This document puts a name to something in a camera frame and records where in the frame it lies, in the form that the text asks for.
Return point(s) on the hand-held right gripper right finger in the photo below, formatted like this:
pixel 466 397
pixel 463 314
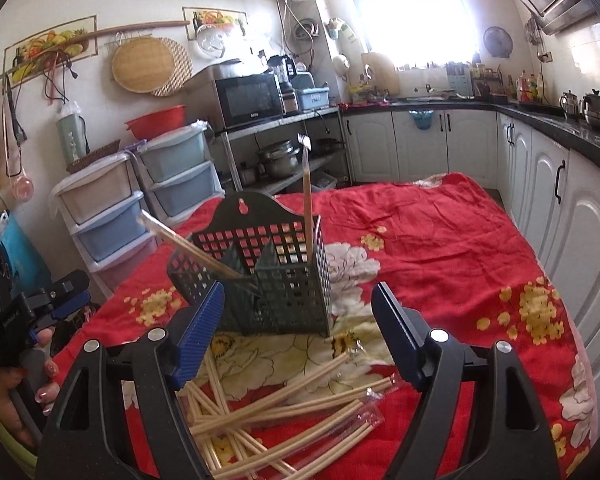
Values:
pixel 395 320

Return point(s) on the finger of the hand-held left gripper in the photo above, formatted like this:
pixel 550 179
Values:
pixel 72 280
pixel 75 304

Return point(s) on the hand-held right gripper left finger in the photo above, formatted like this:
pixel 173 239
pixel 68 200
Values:
pixel 200 330

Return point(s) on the wooden chopsticks pair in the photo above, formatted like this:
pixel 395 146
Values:
pixel 180 240
pixel 307 200

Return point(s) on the dark green utensil basket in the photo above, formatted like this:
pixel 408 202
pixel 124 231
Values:
pixel 290 290

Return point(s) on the pile of chopsticks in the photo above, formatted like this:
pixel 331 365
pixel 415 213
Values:
pixel 280 410

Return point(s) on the person's left hand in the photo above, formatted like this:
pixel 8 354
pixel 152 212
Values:
pixel 10 410

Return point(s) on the dark floral cloth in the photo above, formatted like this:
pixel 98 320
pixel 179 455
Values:
pixel 75 335

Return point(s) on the blue plastic bag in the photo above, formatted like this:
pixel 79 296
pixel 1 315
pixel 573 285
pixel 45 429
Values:
pixel 20 250

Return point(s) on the white drawer unit pastel drawers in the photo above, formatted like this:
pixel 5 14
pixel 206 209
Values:
pixel 105 230

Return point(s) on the red floral blanket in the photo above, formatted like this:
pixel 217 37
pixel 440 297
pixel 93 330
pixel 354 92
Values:
pixel 430 260

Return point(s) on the pink round hanging scrubber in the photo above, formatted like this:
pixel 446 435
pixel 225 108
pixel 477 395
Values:
pixel 22 187

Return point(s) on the brown wicker basket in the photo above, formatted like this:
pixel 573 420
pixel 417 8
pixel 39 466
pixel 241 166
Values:
pixel 92 157

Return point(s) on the pale green jug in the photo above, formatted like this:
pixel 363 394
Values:
pixel 71 140

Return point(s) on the grey-blue plastic drawer unit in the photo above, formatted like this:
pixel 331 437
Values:
pixel 180 160

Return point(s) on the red plastic basin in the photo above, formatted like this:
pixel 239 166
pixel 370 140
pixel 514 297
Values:
pixel 155 120

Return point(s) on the steel cooking pot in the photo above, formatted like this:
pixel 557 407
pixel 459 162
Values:
pixel 277 160

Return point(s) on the blue hanging bin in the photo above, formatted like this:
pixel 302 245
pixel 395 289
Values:
pixel 421 120

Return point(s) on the white kitchen cabinets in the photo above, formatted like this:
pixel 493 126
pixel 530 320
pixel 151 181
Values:
pixel 530 170

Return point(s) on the metal shelf rack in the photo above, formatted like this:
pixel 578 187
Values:
pixel 280 122

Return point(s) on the round bamboo board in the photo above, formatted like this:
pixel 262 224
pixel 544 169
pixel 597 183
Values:
pixel 142 65

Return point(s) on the blue storage box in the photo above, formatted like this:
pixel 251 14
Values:
pixel 314 98

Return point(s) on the silver microwave oven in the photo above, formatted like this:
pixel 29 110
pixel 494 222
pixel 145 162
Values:
pixel 245 97

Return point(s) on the round woven mat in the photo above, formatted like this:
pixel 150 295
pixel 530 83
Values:
pixel 182 67

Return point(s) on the beige cutting board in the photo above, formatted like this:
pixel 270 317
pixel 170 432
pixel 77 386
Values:
pixel 380 72

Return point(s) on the grey knife block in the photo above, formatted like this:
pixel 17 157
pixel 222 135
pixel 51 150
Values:
pixel 459 80

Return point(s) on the long wooden pole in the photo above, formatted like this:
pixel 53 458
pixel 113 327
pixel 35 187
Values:
pixel 130 29

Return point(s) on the black kitchen countertop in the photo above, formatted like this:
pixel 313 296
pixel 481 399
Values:
pixel 595 150

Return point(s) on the black blender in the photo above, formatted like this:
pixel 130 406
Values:
pixel 285 75

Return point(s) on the small steel kettle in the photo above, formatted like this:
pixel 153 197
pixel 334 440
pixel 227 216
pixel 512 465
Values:
pixel 570 105

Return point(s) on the large steel kettle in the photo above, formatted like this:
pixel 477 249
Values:
pixel 594 107

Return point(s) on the bright window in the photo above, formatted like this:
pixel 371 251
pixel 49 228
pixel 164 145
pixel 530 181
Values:
pixel 410 20

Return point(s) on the large fruit wall poster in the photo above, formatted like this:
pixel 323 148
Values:
pixel 40 47

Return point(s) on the white round wall colander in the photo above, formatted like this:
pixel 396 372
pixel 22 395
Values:
pixel 211 40

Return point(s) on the round grey wall sieve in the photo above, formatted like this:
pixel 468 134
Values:
pixel 497 41

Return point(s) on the small fruit wall poster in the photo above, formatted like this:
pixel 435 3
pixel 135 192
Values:
pixel 215 16

